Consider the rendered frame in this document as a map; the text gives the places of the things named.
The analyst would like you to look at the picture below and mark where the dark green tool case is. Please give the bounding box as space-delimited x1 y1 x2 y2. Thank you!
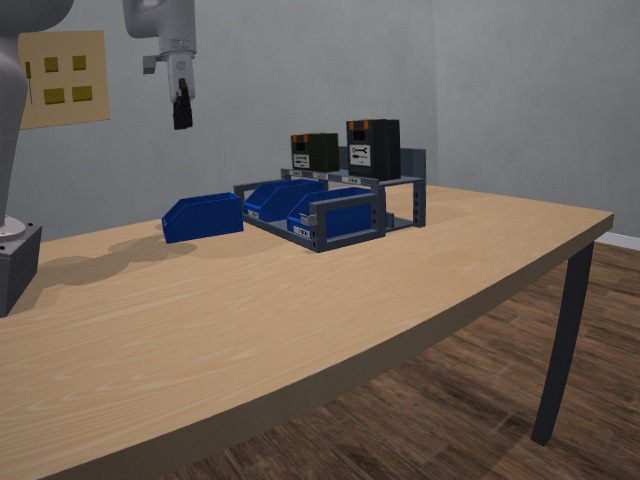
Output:
291 133 340 173

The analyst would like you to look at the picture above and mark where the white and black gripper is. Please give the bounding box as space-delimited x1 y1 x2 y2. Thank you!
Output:
162 53 195 130

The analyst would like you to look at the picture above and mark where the black tool case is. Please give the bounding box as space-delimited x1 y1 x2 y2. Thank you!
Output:
346 119 401 182

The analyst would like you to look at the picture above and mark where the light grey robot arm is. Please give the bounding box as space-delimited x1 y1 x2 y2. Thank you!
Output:
0 0 197 243

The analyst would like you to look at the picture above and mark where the blue bin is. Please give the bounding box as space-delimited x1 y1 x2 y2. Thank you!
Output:
161 192 244 244
245 179 323 223
289 187 371 239

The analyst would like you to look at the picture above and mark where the grey shelf rack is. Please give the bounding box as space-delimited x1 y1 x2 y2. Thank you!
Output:
231 146 426 253

